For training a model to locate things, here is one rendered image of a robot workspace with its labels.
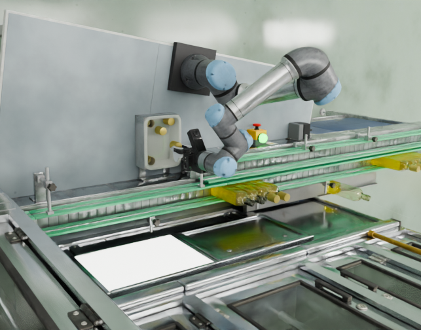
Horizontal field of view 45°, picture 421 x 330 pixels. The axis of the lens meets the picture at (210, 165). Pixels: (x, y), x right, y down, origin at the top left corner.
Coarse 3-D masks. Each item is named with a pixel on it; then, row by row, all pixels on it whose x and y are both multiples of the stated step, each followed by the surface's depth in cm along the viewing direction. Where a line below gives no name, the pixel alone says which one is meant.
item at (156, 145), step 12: (156, 120) 218; (180, 120) 216; (144, 132) 208; (168, 132) 222; (180, 132) 217; (144, 144) 210; (156, 144) 220; (168, 144) 224; (156, 156) 222; (168, 156) 225; (156, 168) 214
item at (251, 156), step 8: (376, 136) 283; (384, 136) 285; (392, 136) 284; (400, 136) 286; (320, 144) 259; (328, 144) 261; (336, 144) 260; (344, 144) 260; (352, 144) 264; (264, 152) 239; (272, 152) 241; (280, 152) 240; (288, 152) 240; (296, 152) 242; (240, 160) 223
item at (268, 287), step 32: (160, 224) 227; (192, 224) 230; (288, 224) 231; (320, 224) 232; (352, 224) 232; (384, 224) 223; (288, 256) 190; (320, 256) 195; (352, 256) 199; (384, 256) 195; (416, 256) 200; (160, 288) 163; (192, 288) 167; (224, 288) 170; (256, 288) 172; (288, 288) 173; (320, 288) 173; (352, 288) 169; (384, 288) 174; (416, 288) 174; (160, 320) 152; (192, 320) 151; (224, 320) 149; (256, 320) 153; (288, 320) 153; (320, 320) 153; (352, 320) 154; (384, 320) 153; (416, 320) 150
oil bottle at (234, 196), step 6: (222, 186) 222; (228, 186) 222; (216, 192) 224; (222, 192) 220; (228, 192) 217; (234, 192) 213; (240, 192) 213; (246, 192) 214; (222, 198) 221; (228, 198) 217; (234, 198) 213; (240, 198) 211; (234, 204) 214; (240, 204) 212
